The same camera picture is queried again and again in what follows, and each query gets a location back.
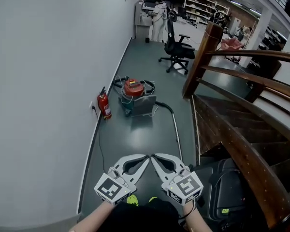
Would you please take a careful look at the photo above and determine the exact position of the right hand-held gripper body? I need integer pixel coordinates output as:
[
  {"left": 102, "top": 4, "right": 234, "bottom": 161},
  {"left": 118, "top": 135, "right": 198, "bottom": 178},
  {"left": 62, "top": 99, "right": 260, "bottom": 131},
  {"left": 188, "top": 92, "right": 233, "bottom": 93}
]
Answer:
[{"left": 160, "top": 164, "right": 203, "bottom": 205}]

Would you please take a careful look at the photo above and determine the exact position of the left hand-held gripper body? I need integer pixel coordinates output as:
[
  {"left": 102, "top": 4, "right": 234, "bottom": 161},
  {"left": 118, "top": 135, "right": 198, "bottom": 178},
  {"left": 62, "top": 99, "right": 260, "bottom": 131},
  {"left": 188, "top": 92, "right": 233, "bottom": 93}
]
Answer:
[{"left": 94, "top": 164, "right": 137, "bottom": 205}]

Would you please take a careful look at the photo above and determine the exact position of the dark grey cloth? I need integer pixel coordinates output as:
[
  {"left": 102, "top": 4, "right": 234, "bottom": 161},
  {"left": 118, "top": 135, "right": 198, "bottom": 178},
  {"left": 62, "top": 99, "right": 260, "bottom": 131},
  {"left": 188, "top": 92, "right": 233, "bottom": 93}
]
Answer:
[{"left": 131, "top": 95, "right": 157, "bottom": 117}]

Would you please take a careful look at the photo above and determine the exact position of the person's left forearm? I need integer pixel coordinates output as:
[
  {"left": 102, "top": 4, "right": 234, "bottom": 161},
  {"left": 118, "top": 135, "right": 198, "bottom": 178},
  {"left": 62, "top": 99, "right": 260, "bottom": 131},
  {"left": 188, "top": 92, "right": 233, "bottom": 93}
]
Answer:
[{"left": 69, "top": 201, "right": 114, "bottom": 232}]

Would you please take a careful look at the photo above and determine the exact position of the person's right forearm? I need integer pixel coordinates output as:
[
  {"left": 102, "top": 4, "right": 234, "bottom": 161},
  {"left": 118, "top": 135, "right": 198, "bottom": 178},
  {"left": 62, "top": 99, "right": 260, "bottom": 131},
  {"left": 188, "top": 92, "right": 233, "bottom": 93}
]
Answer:
[{"left": 182, "top": 201, "right": 213, "bottom": 232}]

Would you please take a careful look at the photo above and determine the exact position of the metal vacuum wand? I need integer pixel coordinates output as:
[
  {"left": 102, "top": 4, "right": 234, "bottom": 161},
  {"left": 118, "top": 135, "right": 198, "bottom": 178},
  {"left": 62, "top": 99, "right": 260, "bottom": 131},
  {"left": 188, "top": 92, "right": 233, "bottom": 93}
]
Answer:
[{"left": 171, "top": 111, "right": 184, "bottom": 161}]

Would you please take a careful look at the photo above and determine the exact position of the person's left neon shoe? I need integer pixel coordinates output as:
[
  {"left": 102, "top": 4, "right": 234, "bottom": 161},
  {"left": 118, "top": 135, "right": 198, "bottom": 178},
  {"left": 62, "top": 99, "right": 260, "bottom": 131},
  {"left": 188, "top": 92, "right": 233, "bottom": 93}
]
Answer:
[{"left": 126, "top": 194, "right": 140, "bottom": 206}]

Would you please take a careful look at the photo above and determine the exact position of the black case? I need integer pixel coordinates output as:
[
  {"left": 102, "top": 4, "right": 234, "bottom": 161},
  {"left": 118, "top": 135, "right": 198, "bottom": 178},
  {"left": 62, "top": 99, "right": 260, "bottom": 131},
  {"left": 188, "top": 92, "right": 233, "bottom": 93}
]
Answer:
[{"left": 200, "top": 158, "right": 247, "bottom": 223}]

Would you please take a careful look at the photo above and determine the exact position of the red fire extinguisher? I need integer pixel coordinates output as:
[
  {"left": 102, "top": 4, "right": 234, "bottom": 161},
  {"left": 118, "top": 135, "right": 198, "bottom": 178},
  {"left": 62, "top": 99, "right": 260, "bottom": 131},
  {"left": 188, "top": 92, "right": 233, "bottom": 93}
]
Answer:
[{"left": 97, "top": 86, "right": 113, "bottom": 120}]

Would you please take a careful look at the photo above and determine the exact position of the black office chair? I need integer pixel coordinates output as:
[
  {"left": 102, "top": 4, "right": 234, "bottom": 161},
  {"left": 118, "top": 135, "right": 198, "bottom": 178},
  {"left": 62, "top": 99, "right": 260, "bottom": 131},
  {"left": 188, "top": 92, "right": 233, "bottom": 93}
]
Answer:
[{"left": 159, "top": 11, "right": 196, "bottom": 75}]

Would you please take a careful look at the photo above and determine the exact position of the pink chair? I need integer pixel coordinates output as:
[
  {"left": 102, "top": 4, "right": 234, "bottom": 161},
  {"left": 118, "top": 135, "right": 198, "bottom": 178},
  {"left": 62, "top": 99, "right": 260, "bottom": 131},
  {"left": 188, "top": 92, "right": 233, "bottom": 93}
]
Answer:
[{"left": 221, "top": 38, "right": 245, "bottom": 51}]

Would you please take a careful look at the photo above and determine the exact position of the grey cabinet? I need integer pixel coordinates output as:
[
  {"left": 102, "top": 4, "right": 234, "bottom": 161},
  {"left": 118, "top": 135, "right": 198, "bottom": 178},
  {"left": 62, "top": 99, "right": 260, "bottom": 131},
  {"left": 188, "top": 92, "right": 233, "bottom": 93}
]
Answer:
[{"left": 134, "top": 2, "right": 153, "bottom": 41}]

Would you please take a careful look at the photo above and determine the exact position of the white storage shelving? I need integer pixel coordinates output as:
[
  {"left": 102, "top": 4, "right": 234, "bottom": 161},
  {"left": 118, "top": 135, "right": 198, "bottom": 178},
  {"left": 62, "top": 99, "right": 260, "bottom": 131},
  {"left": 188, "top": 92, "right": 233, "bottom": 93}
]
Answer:
[{"left": 183, "top": 0, "right": 230, "bottom": 26}]

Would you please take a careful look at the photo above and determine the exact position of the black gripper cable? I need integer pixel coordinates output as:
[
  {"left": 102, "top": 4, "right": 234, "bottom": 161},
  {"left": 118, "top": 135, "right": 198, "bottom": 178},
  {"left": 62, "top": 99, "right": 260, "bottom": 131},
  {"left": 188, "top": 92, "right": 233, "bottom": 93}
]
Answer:
[{"left": 178, "top": 202, "right": 197, "bottom": 220}]

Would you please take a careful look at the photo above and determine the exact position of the black power cable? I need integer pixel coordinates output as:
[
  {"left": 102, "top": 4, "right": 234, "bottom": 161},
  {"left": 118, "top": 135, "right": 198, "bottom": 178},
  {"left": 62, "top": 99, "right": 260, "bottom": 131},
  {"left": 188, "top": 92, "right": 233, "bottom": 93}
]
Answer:
[{"left": 91, "top": 105, "right": 106, "bottom": 175}]

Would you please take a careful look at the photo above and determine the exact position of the black vacuum hose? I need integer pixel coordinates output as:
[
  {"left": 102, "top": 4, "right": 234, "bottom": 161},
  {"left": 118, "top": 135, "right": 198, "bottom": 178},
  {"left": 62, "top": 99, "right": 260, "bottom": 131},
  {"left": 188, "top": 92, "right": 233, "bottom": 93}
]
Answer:
[{"left": 113, "top": 77, "right": 175, "bottom": 117}]

